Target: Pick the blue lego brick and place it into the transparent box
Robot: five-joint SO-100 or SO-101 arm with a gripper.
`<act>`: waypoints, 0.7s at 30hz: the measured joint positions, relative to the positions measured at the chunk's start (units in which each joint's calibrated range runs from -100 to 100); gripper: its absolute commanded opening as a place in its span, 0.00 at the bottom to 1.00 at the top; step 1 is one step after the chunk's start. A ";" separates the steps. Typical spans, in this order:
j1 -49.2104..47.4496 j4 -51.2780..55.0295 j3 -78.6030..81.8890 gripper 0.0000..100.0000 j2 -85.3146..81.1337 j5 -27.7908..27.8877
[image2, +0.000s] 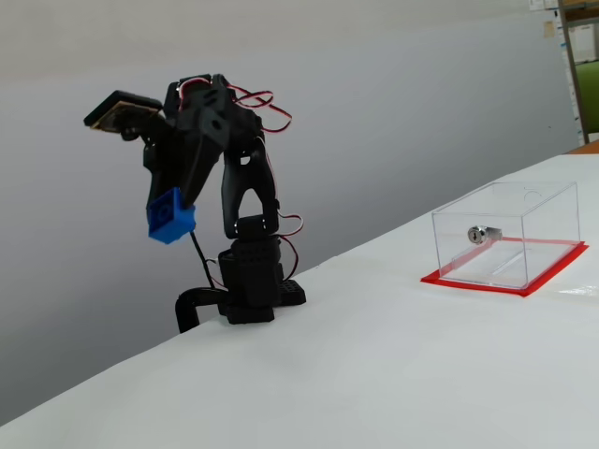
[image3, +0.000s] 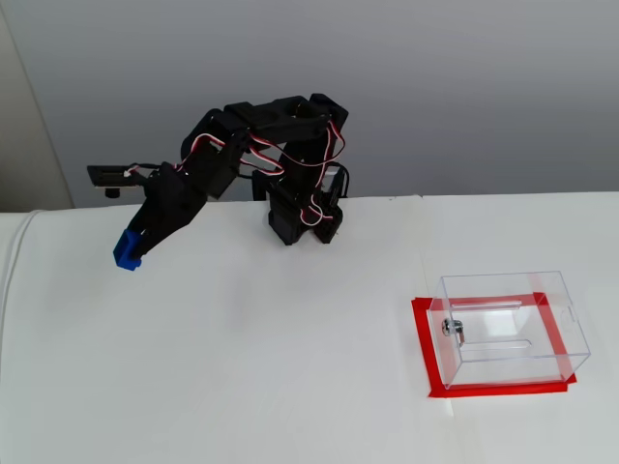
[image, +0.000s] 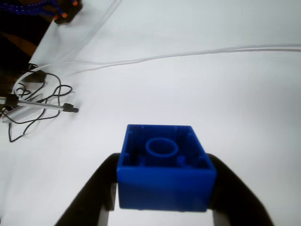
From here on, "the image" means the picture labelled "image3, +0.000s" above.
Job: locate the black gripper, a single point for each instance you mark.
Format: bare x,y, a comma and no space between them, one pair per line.
166,205

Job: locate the blue lego brick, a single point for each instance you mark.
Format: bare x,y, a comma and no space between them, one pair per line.
126,251

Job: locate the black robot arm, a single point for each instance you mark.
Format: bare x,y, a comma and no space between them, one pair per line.
290,193

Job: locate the transparent plastic box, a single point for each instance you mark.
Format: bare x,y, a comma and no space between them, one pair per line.
556,369

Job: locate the black table clamp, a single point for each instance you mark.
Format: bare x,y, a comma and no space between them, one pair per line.
258,188

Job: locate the silver cylinder lock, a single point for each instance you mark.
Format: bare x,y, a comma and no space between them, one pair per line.
450,327

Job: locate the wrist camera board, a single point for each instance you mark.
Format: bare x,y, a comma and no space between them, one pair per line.
111,175

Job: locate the red tape frame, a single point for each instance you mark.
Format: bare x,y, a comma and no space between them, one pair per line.
483,390

